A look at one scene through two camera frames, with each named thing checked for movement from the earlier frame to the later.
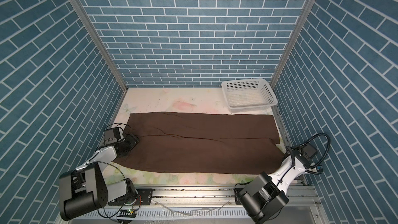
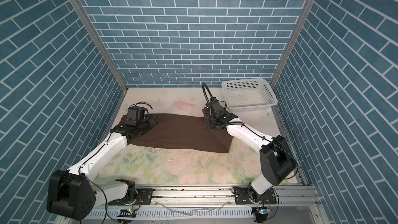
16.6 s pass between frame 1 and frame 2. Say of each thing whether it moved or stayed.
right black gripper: moved
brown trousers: moved
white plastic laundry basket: stayed
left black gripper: moved
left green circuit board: stayed
